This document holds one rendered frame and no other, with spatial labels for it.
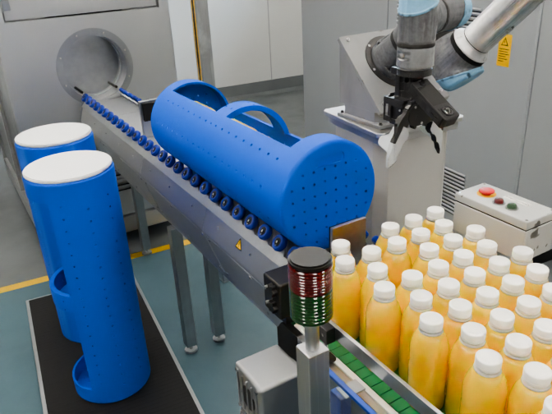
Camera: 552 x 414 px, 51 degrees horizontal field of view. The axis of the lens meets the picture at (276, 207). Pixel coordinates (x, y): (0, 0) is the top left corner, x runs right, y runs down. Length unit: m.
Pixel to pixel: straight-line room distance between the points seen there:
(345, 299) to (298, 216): 0.28
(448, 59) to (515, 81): 1.29
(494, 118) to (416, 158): 1.27
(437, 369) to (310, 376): 0.24
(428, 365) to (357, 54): 1.04
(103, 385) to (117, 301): 0.34
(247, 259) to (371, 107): 0.57
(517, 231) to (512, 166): 1.67
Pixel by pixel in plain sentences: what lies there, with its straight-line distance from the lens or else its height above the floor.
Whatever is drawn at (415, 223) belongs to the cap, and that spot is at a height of 1.08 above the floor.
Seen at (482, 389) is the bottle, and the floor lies 1.04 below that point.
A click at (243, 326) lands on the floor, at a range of 2.80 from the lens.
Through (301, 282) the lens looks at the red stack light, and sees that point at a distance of 0.80.
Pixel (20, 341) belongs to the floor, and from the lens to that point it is 3.04.
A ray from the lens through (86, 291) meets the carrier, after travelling 2.02.
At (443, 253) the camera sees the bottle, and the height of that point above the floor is 1.05.
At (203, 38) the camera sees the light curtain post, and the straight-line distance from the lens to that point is 2.68.
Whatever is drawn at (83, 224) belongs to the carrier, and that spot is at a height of 0.88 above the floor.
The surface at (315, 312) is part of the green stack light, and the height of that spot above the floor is 1.18.
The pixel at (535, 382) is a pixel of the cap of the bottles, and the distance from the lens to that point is 0.94.
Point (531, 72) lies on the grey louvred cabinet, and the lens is 2.85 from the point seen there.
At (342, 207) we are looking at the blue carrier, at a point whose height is 1.05.
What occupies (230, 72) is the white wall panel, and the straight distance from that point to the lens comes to 6.77.
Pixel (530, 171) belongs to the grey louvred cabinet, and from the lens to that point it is 3.05.
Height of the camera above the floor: 1.66
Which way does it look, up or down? 25 degrees down
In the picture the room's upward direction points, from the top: 3 degrees counter-clockwise
